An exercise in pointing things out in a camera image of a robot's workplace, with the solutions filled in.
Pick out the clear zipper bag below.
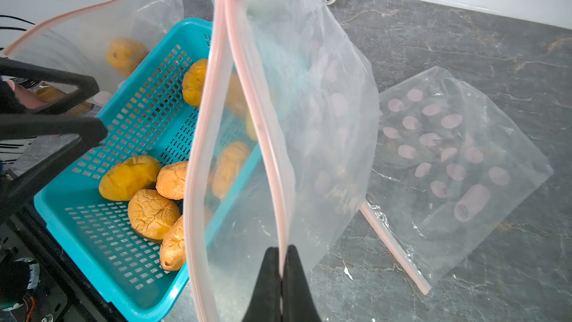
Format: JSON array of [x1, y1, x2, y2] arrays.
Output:
[[4, 0, 184, 106]]

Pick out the teal plastic basket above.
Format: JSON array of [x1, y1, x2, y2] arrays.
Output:
[[33, 17, 265, 322]]

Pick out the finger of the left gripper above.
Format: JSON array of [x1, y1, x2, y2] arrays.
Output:
[[1, 114, 108, 222], [1, 58, 99, 114]]

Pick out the greenish potato top right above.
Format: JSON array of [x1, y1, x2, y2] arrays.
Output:
[[244, 111, 258, 142]]

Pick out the brown jar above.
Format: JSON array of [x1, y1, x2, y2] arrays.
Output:
[[31, 82, 95, 116]]

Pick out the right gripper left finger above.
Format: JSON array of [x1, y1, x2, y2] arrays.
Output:
[[243, 247, 282, 322]]

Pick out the reddish potato lower right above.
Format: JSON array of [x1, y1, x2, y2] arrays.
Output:
[[159, 216, 186, 271]]

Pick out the pink cup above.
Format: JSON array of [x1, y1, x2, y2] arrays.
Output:
[[4, 80, 46, 110]]

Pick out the potato right edge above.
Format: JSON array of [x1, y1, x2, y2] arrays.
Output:
[[212, 141, 250, 200]]

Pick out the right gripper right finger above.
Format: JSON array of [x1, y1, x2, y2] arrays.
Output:
[[282, 244, 321, 322]]

